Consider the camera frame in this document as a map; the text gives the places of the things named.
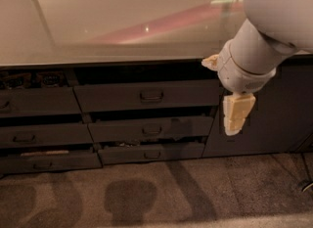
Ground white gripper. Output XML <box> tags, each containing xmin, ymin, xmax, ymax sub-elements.
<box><xmin>201</xmin><ymin>40</ymin><xmax>276</xmax><ymax>136</ymax></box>

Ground grey drawer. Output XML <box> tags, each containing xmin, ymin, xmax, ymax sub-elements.
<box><xmin>88</xmin><ymin>115</ymin><xmax>213</xmax><ymax>142</ymax></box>
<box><xmin>0</xmin><ymin>123</ymin><xmax>92</xmax><ymax>149</ymax></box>
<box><xmin>98</xmin><ymin>142</ymin><xmax>204</xmax><ymax>164</ymax></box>
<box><xmin>0</xmin><ymin>152</ymin><xmax>102</xmax><ymax>174</ymax></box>
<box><xmin>74</xmin><ymin>79</ymin><xmax>219</xmax><ymax>113</ymax></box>
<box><xmin>0</xmin><ymin>87</ymin><xmax>80</xmax><ymax>117</ymax></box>

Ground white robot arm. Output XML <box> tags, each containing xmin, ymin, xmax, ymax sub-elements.
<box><xmin>201</xmin><ymin>0</ymin><xmax>313</xmax><ymax>136</ymax></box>

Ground dark snack packets in drawer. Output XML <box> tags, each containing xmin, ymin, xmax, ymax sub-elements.
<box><xmin>0</xmin><ymin>71</ymin><xmax>66</xmax><ymax>90</ymax></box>

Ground grey cabinet door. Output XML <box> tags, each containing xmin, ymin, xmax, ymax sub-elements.
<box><xmin>203</xmin><ymin>55</ymin><xmax>313</xmax><ymax>157</ymax></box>

